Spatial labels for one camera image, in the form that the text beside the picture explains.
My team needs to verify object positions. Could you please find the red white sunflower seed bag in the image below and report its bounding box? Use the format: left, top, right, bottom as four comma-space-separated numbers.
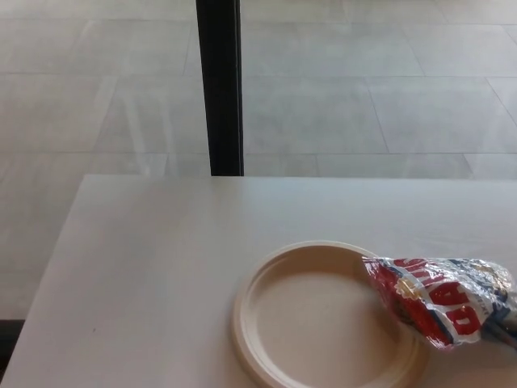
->
360, 254, 517, 351

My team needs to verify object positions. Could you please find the round beige paper plate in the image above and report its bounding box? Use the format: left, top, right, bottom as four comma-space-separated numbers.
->
232, 241, 431, 388

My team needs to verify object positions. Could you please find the black vertical window post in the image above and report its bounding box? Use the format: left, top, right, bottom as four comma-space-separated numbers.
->
195, 0, 246, 177

